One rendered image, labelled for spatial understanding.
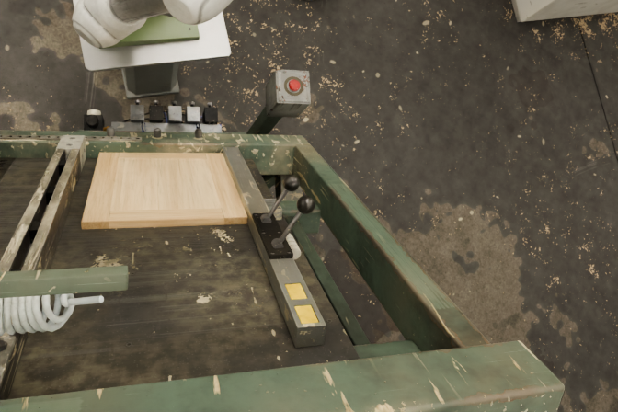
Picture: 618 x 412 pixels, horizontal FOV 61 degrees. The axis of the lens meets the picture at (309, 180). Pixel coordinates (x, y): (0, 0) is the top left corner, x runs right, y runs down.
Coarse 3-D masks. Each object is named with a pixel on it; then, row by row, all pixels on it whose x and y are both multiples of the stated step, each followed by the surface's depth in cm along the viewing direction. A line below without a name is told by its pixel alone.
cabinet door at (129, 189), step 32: (128, 160) 156; (160, 160) 159; (192, 160) 162; (224, 160) 164; (96, 192) 131; (128, 192) 134; (160, 192) 136; (192, 192) 138; (224, 192) 140; (96, 224) 117; (128, 224) 119; (160, 224) 121; (192, 224) 124
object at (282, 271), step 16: (240, 160) 159; (240, 176) 146; (240, 192) 137; (256, 192) 136; (256, 208) 127; (256, 240) 117; (272, 272) 102; (288, 272) 101; (272, 288) 102; (304, 288) 96; (288, 304) 91; (304, 304) 91; (288, 320) 90; (320, 320) 87; (304, 336) 86; (320, 336) 87
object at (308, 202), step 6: (300, 198) 106; (306, 198) 105; (312, 198) 107; (300, 204) 105; (306, 204) 105; (312, 204) 105; (300, 210) 106; (306, 210) 105; (312, 210) 106; (294, 216) 107; (300, 216) 107; (294, 222) 107; (288, 228) 107; (282, 234) 108; (288, 234) 108; (276, 240) 108; (282, 240) 108; (276, 246) 107; (282, 246) 107
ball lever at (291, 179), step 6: (288, 180) 116; (294, 180) 116; (288, 186) 116; (294, 186) 116; (282, 192) 117; (282, 198) 118; (276, 204) 118; (270, 210) 118; (264, 216) 118; (270, 216) 119; (264, 222) 118; (270, 222) 118
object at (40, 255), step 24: (72, 144) 147; (48, 168) 129; (72, 168) 131; (48, 192) 117; (72, 192) 130; (24, 216) 104; (48, 216) 105; (24, 240) 97; (48, 240) 99; (0, 264) 88; (24, 264) 88; (48, 264) 99; (0, 336) 71; (24, 336) 80; (0, 360) 62; (0, 384) 67
